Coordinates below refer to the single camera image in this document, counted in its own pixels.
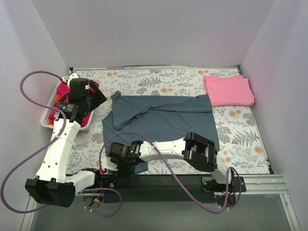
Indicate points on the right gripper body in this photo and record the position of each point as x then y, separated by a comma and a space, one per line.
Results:
115, 154

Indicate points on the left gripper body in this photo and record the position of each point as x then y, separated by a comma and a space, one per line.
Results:
96, 95

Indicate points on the blue-grey t-shirt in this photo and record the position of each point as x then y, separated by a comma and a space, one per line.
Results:
159, 118

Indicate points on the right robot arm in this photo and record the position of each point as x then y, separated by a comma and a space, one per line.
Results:
196, 150

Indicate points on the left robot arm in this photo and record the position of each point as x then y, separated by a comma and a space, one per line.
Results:
50, 185

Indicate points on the magenta t-shirt in basket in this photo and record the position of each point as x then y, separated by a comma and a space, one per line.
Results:
62, 89

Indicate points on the white plastic basket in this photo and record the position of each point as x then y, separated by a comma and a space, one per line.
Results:
45, 122

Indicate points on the orange garment in basket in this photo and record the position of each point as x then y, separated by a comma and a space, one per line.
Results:
52, 113

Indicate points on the folded pink t-shirt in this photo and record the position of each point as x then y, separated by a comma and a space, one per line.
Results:
228, 91

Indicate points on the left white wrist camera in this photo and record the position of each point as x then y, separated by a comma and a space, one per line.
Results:
67, 80

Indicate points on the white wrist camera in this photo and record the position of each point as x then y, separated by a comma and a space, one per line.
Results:
67, 80
108, 165

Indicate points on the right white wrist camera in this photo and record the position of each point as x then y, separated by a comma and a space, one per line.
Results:
108, 165

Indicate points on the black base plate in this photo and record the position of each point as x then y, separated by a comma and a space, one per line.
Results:
161, 188

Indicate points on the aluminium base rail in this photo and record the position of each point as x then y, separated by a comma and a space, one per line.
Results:
264, 205

